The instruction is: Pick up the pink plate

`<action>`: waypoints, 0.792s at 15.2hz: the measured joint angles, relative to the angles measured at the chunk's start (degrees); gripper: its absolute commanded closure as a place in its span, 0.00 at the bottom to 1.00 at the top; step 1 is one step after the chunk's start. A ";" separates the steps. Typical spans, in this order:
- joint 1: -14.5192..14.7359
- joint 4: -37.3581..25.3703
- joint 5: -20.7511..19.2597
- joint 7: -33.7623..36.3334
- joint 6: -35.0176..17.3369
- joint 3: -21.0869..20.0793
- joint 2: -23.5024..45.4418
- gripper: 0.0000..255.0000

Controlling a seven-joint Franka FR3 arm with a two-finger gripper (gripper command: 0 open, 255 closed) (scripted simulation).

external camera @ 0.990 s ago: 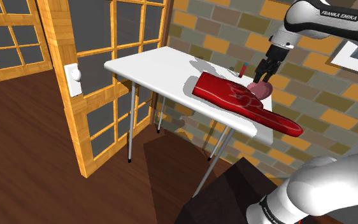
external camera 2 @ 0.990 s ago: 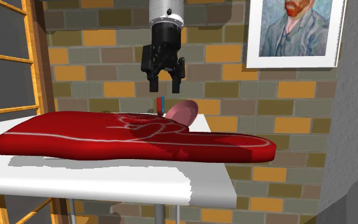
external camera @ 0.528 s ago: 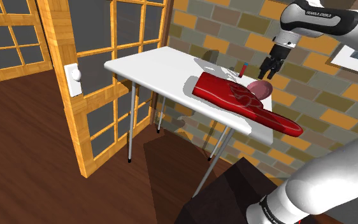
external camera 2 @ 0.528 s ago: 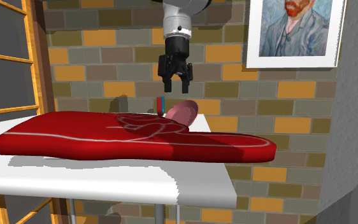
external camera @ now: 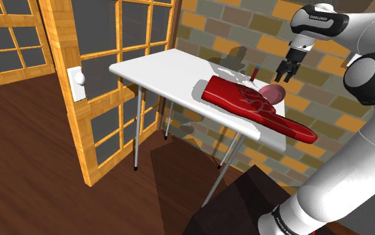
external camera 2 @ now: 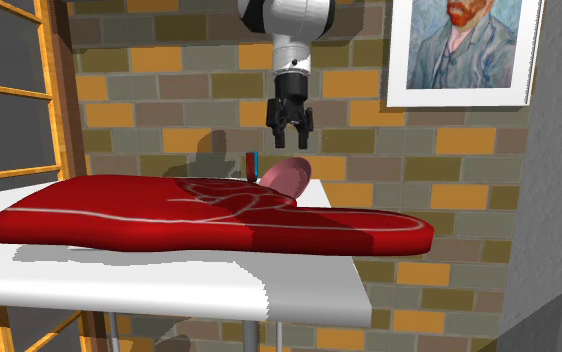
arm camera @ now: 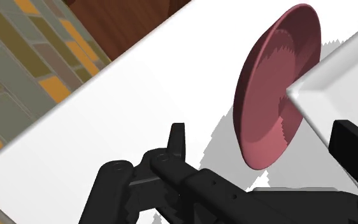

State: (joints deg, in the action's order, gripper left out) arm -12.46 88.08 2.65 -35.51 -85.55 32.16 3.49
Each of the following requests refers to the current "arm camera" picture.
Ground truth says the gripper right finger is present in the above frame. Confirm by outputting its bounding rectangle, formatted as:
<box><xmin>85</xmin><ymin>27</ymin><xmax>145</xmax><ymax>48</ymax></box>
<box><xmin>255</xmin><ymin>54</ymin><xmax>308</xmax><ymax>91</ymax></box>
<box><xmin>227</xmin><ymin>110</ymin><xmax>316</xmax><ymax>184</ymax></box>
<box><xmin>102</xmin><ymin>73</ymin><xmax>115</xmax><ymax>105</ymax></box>
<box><xmin>327</xmin><ymin>119</ymin><xmax>358</xmax><ymax>224</ymax></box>

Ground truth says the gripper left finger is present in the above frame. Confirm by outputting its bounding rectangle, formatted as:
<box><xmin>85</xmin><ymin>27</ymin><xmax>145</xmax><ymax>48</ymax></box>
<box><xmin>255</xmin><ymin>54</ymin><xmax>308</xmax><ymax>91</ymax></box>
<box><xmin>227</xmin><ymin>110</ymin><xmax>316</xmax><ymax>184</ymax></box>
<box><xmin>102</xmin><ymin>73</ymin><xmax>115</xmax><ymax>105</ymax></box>
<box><xmin>78</xmin><ymin>122</ymin><xmax>279</xmax><ymax>224</ymax></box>

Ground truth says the white box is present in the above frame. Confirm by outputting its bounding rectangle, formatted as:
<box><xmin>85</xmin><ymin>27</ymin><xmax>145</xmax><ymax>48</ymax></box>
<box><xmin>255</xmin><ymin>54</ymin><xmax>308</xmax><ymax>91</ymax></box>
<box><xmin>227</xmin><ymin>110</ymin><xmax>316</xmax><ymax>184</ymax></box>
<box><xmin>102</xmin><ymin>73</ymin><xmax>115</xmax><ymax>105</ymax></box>
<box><xmin>285</xmin><ymin>15</ymin><xmax>358</xmax><ymax>201</ymax></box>

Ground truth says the pink plate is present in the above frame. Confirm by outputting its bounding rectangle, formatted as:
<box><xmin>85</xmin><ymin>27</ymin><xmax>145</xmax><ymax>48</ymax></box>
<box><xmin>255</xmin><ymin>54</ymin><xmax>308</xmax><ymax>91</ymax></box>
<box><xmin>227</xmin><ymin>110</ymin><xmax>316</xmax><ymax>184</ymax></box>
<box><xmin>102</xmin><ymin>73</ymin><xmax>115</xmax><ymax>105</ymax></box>
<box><xmin>233</xmin><ymin>3</ymin><xmax>322</xmax><ymax>171</ymax></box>

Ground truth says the brown wooden furniture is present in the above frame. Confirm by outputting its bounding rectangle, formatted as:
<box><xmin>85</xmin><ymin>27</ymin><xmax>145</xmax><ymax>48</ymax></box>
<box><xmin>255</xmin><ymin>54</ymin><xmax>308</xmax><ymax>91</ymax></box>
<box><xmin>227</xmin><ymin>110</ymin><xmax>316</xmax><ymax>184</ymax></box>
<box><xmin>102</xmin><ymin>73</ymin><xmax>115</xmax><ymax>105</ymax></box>
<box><xmin>61</xmin><ymin>0</ymin><xmax>193</xmax><ymax>62</ymax></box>

